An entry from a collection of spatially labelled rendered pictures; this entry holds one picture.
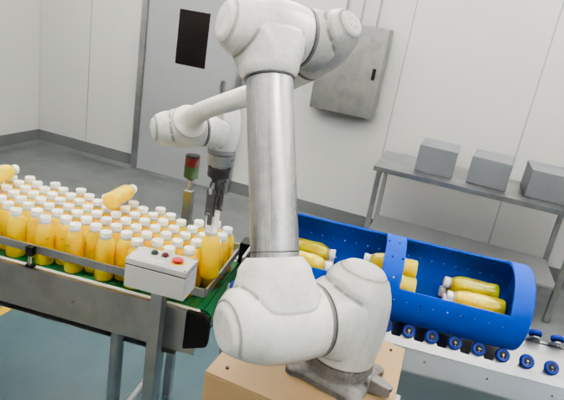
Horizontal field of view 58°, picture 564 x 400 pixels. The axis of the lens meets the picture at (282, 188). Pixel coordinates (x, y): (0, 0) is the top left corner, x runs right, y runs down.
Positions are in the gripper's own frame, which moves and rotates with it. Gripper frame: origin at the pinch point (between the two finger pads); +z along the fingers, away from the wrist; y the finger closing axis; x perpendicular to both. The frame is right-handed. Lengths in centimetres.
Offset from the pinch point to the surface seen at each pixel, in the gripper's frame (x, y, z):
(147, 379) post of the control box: 8, -22, 52
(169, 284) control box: 3.4, -24.4, 12.7
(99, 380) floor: 61, 41, 118
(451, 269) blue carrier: -84, 23, 6
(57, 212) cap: 57, -2, 10
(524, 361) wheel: -108, -1, 20
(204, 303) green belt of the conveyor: -3.0, -6.3, 27.4
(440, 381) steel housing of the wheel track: -85, -4, 34
